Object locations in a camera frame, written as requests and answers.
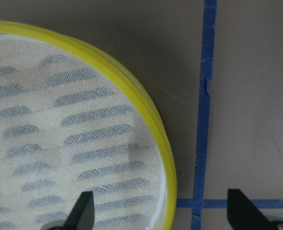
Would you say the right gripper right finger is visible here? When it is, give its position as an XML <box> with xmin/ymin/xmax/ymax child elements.
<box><xmin>227</xmin><ymin>189</ymin><xmax>279</xmax><ymax>230</ymax></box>

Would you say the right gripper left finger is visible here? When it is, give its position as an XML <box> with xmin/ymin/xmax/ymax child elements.
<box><xmin>63</xmin><ymin>191</ymin><xmax>95</xmax><ymax>230</ymax></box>

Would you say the yellow steamer basket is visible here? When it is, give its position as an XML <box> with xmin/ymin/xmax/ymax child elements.
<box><xmin>0</xmin><ymin>21</ymin><xmax>177</xmax><ymax>230</ymax></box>

